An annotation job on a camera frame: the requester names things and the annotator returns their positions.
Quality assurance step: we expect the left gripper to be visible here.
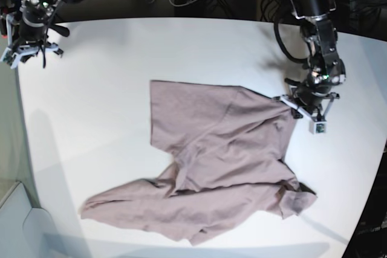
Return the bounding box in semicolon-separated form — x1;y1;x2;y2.
272;73;340;121

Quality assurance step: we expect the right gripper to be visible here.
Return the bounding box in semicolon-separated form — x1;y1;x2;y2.
5;13;70;63

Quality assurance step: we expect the mauve pink t-shirt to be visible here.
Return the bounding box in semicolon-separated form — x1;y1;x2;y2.
80;80;317;245

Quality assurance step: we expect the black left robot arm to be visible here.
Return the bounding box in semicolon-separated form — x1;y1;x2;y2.
274;0;346;133

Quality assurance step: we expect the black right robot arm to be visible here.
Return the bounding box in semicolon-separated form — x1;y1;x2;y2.
1;0;70;69

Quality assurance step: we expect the red black clamp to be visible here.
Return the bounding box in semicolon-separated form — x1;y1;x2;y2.
1;6;14;38

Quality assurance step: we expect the white bin corner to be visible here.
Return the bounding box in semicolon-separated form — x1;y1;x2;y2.
1;182;56;258

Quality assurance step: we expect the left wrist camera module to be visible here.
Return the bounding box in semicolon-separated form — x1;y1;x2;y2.
310;121;327;135

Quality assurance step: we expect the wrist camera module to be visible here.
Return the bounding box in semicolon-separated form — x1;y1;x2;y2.
310;121;327;135
1;48;19;69

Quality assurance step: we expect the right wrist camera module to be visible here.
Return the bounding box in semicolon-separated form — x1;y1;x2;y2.
1;48;19;69

